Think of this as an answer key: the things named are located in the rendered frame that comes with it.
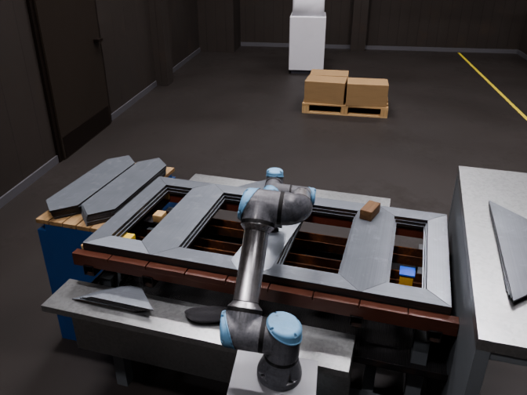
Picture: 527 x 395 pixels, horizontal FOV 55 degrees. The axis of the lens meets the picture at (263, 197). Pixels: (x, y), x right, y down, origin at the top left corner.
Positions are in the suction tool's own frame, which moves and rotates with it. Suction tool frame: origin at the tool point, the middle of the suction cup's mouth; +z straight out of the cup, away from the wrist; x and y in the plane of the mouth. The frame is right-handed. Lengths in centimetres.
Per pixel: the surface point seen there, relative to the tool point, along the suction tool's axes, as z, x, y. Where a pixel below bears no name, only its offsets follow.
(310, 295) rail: 3.1, 38.6, -22.6
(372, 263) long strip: -0.4, 15.9, -45.1
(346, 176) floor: 85, -261, -18
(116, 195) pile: 0, -19, 89
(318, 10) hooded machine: -20, -680, 70
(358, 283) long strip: 0, 31, -41
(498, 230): -22, 15, -90
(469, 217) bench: -19, 2, -82
